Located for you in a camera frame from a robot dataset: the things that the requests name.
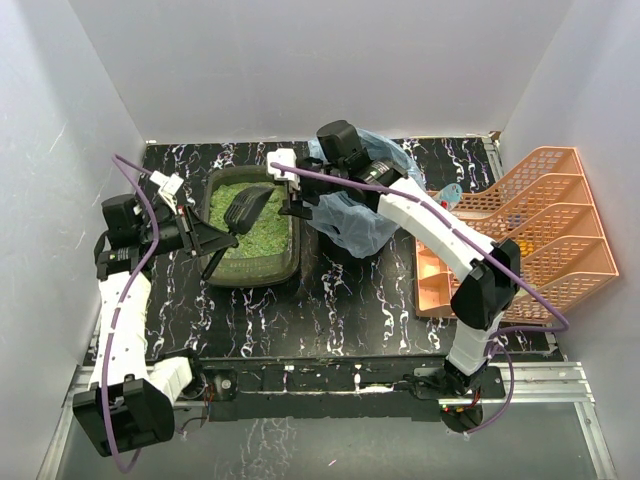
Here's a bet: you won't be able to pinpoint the green litter pellets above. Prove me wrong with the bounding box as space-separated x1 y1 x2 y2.
209 182 290 259

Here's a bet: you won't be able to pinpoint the black litter scoop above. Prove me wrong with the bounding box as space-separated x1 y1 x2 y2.
201 185 274 280

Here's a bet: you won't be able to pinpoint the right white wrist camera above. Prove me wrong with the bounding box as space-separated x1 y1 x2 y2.
266 148 300 192

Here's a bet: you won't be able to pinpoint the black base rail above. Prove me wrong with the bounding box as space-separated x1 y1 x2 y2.
175 355 508 431

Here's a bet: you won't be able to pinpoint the orange desk organizer tray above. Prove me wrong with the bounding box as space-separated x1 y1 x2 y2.
414 240 459 318

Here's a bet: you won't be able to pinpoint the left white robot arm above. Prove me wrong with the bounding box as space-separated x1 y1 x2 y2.
73 194 238 457

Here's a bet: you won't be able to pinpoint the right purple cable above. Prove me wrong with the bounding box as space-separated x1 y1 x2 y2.
269 160 571 434

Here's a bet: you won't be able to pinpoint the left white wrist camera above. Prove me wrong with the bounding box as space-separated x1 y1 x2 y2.
149 171 184 214

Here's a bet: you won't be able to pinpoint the blue plastic bag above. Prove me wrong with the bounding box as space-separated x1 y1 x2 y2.
306 128 426 258

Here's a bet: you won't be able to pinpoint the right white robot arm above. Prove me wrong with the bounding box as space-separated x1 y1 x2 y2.
267 120 521 390

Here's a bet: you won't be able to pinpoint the dark green litter box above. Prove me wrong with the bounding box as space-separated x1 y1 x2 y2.
201 165 300 288

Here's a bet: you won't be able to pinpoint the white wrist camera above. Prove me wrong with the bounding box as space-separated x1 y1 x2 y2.
149 171 184 214
266 148 300 192

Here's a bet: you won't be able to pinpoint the orange file rack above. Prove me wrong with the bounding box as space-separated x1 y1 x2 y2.
453 146 619 313

